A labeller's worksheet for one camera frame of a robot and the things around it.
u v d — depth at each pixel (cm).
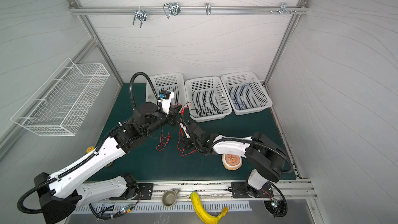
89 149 69
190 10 78
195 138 65
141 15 79
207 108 105
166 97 56
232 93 115
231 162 80
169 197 72
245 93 115
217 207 70
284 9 76
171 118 59
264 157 45
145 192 73
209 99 111
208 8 78
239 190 73
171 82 118
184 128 77
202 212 64
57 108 66
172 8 76
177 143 88
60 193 38
